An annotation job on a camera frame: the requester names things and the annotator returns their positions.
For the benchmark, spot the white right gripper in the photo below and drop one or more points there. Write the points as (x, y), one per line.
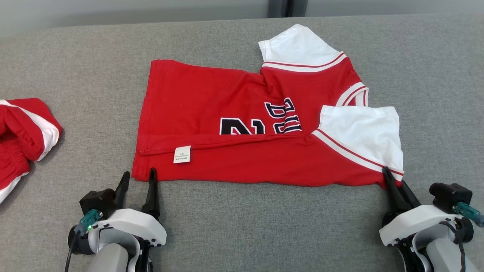
(412, 221)

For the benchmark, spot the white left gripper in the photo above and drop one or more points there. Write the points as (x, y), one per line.
(132, 221)

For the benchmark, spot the red white basketball jersey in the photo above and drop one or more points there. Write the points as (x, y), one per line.
(196, 98)

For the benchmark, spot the red shorts white stripe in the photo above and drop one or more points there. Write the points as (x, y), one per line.
(22, 124)

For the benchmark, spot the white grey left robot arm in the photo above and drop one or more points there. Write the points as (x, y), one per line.
(109, 257)

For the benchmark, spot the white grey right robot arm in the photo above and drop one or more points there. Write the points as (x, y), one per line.
(442, 253)

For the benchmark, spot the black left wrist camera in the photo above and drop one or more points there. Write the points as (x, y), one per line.
(98, 200)

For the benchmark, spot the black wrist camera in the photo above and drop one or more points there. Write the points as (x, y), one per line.
(98, 200)
(450, 196)

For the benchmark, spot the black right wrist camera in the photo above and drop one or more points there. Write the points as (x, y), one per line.
(450, 196)

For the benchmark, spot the teal left camera connector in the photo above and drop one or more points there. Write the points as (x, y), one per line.
(87, 220)

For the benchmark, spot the teal camera connector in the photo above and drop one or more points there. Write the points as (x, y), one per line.
(87, 220)
(465, 209)

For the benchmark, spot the teal right camera connector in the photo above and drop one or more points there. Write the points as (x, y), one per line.
(465, 209)

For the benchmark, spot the grey metal partition post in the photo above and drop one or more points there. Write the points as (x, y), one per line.
(280, 7)

